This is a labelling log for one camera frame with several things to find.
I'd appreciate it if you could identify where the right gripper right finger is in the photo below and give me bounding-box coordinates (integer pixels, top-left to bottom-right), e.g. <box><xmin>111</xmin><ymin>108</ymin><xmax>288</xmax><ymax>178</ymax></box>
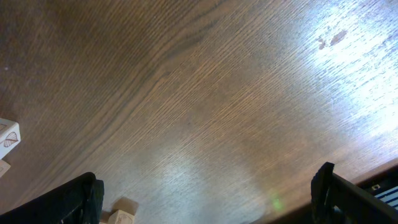
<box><xmin>311</xmin><ymin>162</ymin><xmax>397</xmax><ymax>224</ymax></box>

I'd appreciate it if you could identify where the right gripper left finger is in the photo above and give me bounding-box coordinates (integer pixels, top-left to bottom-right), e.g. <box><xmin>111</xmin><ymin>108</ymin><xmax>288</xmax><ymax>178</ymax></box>
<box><xmin>1</xmin><ymin>172</ymin><xmax>104</xmax><ymax>224</ymax></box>

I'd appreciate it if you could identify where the green R block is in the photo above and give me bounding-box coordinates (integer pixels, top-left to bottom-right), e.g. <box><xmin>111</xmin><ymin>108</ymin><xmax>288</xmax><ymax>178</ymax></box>
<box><xmin>99</xmin><ymin>210</ymin><xmax>135</xmax><ymax>224</ymax></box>

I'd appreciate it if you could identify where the blue X block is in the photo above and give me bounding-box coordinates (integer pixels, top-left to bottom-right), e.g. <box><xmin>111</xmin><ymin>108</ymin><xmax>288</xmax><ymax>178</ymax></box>
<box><xmin>0</xmin><ymin>118</ymin><xmax>21</xmax><ymax>159</ymax></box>

